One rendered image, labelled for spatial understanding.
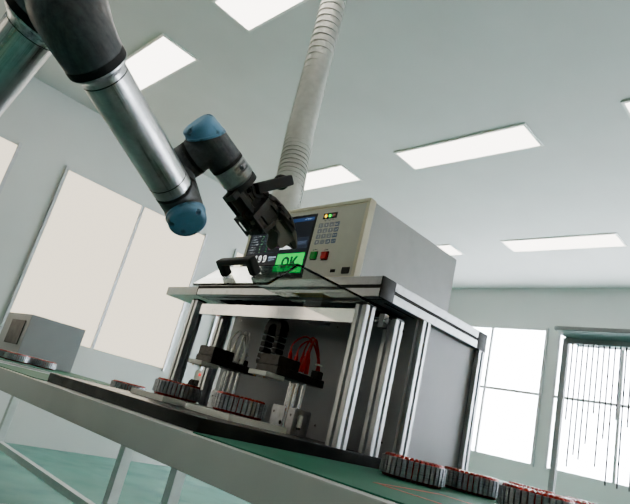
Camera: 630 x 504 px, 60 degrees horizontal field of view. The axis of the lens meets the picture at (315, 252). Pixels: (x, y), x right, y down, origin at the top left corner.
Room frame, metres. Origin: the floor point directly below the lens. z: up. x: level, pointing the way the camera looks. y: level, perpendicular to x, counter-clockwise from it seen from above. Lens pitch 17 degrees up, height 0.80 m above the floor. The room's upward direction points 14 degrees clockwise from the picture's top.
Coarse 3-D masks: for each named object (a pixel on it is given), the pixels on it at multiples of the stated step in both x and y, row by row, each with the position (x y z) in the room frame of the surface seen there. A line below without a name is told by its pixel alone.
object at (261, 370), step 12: (264, 360) 1.21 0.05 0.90; (276, 360) 1.18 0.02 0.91; (288, 360) 1.19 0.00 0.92; (252, 372) 1.19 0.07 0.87; (264, 372) 1.17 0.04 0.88; (276, 372) 1.17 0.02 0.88; (288, 372) 1.19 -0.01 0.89; (300, 372) 1.22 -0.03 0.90; (300, 384) 1.31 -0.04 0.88; (312, 384) 1.25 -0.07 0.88; (300, 396) 1.25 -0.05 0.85; (300, 408) 1.25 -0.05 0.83
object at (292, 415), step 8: (272, 408) 1.28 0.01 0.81; (280, 408) 1.26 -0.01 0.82; (296, 408) 1.24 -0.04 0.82; (272, 416) 1.27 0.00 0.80; (280, 416) 1.25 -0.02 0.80; (288, 416) 1.23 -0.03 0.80; (296, 416) 1.23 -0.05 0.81; (304, 416) 1.24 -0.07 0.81; (280, 424) 1.25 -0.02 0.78; (288, 424) 1.23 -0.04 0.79; (304, 424) 1.25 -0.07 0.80; (288, 432) 1.22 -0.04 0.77; (296, 432) 1.23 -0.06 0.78; (304, 432) 1.25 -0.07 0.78
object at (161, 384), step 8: (160, 384) 1.31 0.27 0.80; (168, 384) 1.30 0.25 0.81; (176, 384) 1.29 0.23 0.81; (184, 384) 1.30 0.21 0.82; (160, 392) 1.30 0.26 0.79; (168, 392) 1.30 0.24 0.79; (176, 392) 1.30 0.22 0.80; (184, 392) 1.30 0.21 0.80; (192, 392) 1.31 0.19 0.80; (200, 392) 1.34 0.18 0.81; (184, 400) 1.32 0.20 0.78; (192, 400) 1.32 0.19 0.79
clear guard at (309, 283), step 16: (240, 272) 1.05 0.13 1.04; (272, 272) 0.97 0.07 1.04; (288, 272) 0.95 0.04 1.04; (304, 272) 1.00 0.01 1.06; (272, 288) 1.20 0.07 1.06; (288, 288) 1.16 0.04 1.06; (304, 288) 1.12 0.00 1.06; (320, 288) 1.09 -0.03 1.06; (336, 288) 1.06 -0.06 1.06; (304, 304) 1.28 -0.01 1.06; (320, 304) 1.24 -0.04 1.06; (336, 304) 1.20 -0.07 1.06; (352, 304) 1.16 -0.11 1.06
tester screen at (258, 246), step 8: (296, 224) 1.35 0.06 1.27; (304, 224) 1.33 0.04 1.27; (312, 224) 1.31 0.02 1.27; (296, 232) 1.35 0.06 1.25; (304, 232) 1.33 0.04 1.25; (256, 240) 1.47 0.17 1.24; (264, 240) 1.44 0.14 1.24; (256, 248) 1.46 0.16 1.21; (264, 248) 1.43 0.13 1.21; (296, 248) 1.34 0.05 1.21; (304, 248) 1.31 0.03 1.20; (272, 256) 1.40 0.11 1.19; (304, 256) 1.31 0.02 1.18; (264, 264) 1.42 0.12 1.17; (272, 264) 1.39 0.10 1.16
